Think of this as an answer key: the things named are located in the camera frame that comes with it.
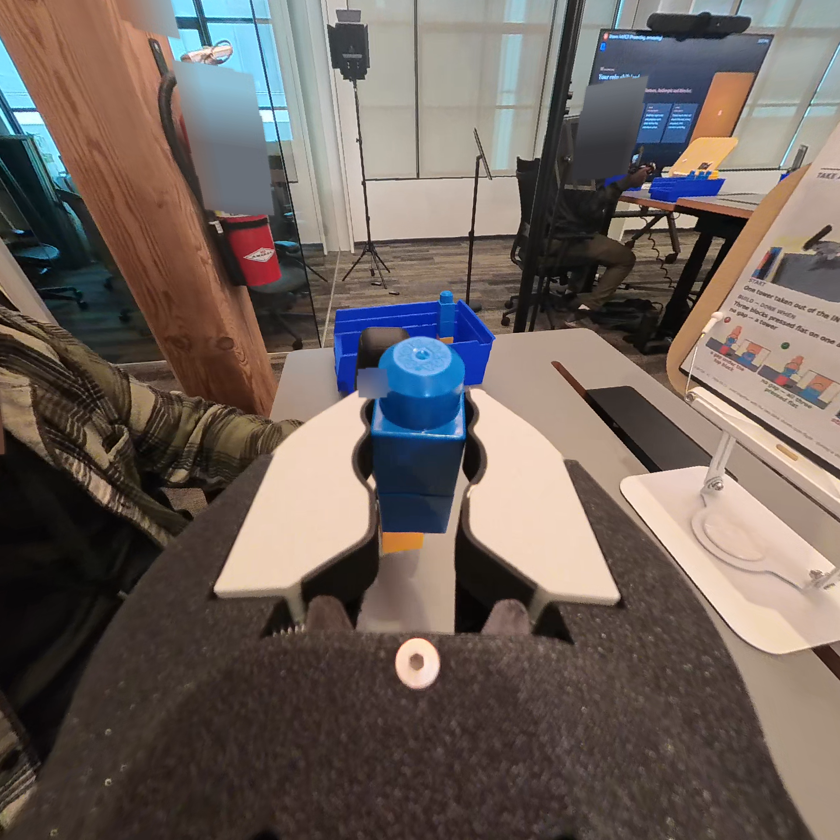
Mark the wooden post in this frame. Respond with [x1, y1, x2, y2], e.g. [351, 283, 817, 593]
[0, 0, 277, 417]

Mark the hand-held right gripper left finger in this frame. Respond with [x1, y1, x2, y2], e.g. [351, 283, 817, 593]
[214, 394, 383, 621]

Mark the wall display screen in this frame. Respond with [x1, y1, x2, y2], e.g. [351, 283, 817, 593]
[586, 29, 775, 173]

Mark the blue mega block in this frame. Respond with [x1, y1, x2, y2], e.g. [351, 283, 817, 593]
[379, 489, 455, 534]
[369, 336, 468, 496]

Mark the black mesh office chair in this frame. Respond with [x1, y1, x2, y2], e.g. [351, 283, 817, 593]
[502, 156, 567, 329]

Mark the black music stand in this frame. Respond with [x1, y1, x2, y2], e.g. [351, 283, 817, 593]
[462, 128, 494, 315]

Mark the wooden instruction board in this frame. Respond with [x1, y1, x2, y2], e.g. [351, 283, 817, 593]
[666, 125, 840, 473]

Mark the red canister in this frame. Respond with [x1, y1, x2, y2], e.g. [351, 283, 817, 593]
[210, 210, 280, 287]

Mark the distant wooden desk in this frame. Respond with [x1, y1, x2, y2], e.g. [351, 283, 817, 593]
[617, 189, 769, 355]

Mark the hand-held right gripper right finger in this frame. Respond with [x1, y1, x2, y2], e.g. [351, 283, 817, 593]
[455, 388, 622, 624]

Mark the person's body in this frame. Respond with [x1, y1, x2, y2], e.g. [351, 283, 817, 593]
[0, 308, 217, 815]

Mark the dark office chair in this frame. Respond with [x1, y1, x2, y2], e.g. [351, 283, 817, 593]
[249, 239, 311, 352]

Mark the black camera bar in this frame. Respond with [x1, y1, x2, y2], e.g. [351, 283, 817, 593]
[646, 12, 752, 38]

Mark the blue plastic bin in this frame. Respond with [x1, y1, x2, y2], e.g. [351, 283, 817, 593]
[335, 301, 495, 395]

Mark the yellow document board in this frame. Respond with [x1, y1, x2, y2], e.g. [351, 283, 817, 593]
[669, 136, 739, 178]

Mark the distant blue bin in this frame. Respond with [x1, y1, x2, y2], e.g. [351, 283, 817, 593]
[650, 172, 727, 201]

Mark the person's left forearm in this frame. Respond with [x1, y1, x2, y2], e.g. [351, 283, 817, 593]
[98, 387, 304, 487]

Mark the black light stand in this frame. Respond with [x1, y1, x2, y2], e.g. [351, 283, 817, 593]
[327, 10, 395, 291]

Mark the black cable flap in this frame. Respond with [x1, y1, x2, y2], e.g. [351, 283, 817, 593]
[586, 386, 731, 473]

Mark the white document holder stand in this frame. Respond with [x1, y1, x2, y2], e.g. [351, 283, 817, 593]
[620, 386, 840, 655]

